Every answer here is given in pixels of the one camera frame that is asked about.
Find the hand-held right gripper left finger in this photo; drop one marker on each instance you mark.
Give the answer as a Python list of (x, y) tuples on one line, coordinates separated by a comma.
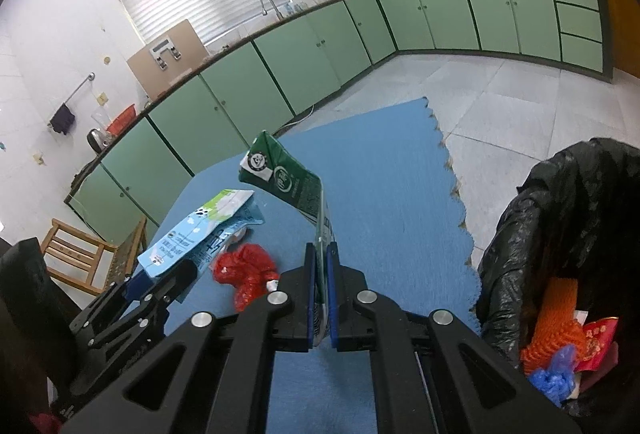
[(310, 294)]

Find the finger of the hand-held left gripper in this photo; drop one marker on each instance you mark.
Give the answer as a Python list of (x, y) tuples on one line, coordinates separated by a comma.
[(175, 279), (136, 288)]

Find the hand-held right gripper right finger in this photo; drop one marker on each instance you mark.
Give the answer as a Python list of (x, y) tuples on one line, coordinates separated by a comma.
[(332, 294)]

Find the light blue drink carton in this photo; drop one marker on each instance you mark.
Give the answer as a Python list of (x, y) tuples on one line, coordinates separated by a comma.
[(200, 224)]

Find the green drink carton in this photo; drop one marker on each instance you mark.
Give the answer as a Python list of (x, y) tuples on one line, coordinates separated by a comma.
[(285, 179)]

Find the orange foam mesh net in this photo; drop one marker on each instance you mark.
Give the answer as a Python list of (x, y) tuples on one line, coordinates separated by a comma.
[(550, 334)]

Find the bin with black bag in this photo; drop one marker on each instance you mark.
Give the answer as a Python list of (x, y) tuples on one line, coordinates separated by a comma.
[(550, 214)]

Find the blue plastic bag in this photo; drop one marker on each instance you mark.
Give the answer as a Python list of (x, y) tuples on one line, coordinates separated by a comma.
[(552, 379)]

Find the red printed packet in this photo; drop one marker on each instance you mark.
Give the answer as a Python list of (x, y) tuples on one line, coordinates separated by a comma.
[(597, 339)]

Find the wooden chair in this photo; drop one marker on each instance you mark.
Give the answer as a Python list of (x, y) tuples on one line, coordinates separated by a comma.
[(75, 254)]

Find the red plastic bag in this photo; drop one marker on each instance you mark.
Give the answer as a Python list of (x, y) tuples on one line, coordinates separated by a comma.
[(245, 264)]

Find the blue tablecloth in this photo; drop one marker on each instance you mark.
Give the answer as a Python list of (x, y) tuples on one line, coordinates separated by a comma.
[(390, 194)]

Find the steel electric kettle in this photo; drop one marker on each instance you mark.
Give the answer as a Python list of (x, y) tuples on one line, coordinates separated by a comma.
[(95, 141)]

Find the red plastic basin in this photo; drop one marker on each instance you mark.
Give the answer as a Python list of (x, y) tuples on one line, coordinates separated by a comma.
[(121, 120)]

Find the clear plastic jug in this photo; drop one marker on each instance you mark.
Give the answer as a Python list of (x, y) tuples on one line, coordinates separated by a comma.
[(101, 120)]

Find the green base cabinets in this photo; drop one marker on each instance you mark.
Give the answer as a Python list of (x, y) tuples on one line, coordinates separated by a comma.
[(225, 114)]

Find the dark hanging cloth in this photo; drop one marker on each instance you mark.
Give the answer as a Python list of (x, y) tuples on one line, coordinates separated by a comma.
[(62, 120)]

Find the brown cardboard box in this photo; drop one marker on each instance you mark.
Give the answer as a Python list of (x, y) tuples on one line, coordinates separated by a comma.
[(150, 74)]

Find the wooden door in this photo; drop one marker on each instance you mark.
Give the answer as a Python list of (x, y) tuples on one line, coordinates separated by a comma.
[(625, 14)]

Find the metal towel rail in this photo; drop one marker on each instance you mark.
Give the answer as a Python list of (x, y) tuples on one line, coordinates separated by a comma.
[(80, 89)]

